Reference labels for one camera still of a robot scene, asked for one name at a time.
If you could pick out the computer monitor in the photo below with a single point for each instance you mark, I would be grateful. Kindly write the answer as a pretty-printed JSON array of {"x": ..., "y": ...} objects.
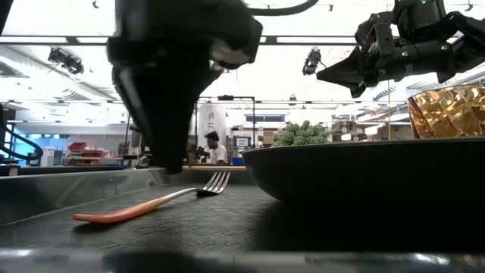
[{"x": 241, "y": 141}]

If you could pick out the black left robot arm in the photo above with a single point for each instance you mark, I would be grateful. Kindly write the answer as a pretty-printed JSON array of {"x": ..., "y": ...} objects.
[{"x": 4, "y": 11}]

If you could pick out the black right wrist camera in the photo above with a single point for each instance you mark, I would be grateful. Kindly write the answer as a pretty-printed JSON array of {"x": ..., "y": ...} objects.
[{"x": 379, "y": 34}]

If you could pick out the black aluminium table frame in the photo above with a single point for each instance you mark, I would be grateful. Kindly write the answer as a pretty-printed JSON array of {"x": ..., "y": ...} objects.
[{"x": 57, "y": 170}]

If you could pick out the cardboard box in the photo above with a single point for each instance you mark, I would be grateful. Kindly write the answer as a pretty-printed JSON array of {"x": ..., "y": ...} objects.
[{"x": 268, "y": 138}]

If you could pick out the round black plate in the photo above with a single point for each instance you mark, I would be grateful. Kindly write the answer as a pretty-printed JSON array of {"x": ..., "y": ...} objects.
[{"x": 360, "y": 170}]

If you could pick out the person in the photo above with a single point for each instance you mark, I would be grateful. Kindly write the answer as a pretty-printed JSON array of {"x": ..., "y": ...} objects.
[{"x": 218, "y": 151}]

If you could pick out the black overhead mounted fixture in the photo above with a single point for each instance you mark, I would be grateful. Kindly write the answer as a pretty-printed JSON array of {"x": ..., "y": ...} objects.
[
  {"x": 312, "y": 61},
  {"x": 66, "y": 60}
]

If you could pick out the black rectangular serving tray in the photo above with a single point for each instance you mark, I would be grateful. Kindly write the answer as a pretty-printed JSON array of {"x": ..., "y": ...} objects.
[{"x": 212, "y": 223}]

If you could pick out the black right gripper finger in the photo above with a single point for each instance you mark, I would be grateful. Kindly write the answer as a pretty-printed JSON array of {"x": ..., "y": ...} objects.
[
  {"x": 346, "y": 66},
  {"x": 346, "y": 80}
]

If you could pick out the amber faceted glass cup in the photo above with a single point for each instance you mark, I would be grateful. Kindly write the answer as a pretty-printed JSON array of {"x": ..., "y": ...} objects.
[{"x": 447, "y": 113}]

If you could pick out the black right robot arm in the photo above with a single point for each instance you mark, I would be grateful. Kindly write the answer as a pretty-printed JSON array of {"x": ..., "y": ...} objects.
[{"x": 466, "y": 41}]

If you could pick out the red storage bins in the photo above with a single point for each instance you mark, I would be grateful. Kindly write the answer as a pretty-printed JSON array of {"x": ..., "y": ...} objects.
[{"x": 85, "y": 151}]

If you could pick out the black overhead frame bar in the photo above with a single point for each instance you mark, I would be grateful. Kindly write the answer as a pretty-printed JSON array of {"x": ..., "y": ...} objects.
[{"x": 303, "y": 39}]

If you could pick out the green succulent in patterned pot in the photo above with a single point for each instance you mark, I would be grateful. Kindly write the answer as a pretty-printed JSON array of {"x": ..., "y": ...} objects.
[{"x": 301, "y": 133}]

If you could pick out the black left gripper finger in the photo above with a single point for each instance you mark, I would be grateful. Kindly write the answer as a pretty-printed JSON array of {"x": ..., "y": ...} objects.
[
  {"x": 182, "y": 102},
  {"x": 146, "y": 102}
]

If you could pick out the white cylindrical tank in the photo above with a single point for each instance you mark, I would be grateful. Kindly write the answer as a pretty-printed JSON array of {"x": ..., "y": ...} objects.
[{"x": 212, "y": 125}]

